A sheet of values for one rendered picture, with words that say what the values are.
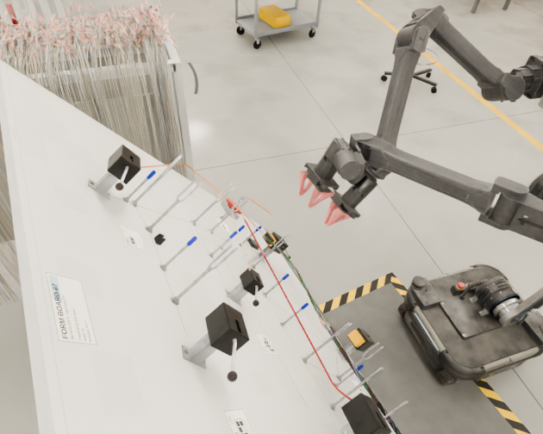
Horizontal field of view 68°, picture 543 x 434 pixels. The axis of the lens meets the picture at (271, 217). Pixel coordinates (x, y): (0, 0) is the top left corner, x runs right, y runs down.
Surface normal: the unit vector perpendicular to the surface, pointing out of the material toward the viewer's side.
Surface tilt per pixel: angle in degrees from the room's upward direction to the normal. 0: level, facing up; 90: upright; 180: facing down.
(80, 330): 52
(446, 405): 0
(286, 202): 0
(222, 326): 42
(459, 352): 0
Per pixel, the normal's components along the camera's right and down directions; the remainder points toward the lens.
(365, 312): 0.04, -0.69
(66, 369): 0.73, -0.66
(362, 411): -0.60, -0.49
